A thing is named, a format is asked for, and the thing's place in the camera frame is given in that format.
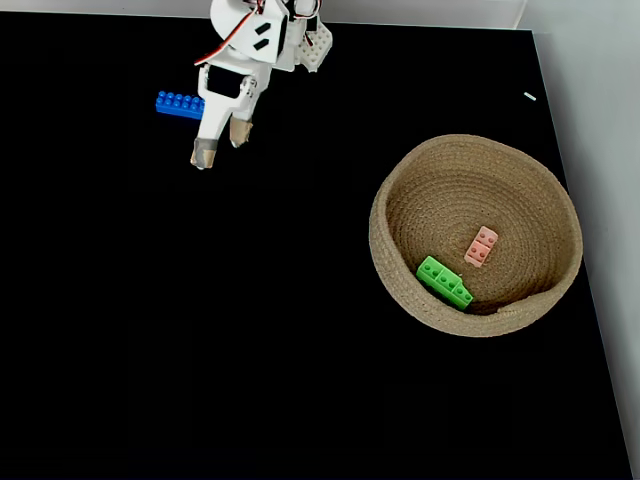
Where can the green lego block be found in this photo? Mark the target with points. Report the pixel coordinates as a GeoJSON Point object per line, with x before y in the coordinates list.
{"type": "Point", "coordinates": [444, 281]}

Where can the pink lego block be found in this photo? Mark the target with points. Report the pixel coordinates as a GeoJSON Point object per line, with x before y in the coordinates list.
{"type": "Point", "coordinates": [481, 246]}

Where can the blue lego block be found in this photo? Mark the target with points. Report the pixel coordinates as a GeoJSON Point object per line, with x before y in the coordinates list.
{"type": "Point", "coordinates": [177, 105]}

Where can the small white strip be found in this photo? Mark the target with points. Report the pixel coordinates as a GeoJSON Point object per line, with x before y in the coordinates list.
{"type": "Point", "coordinates": [530, 96]}

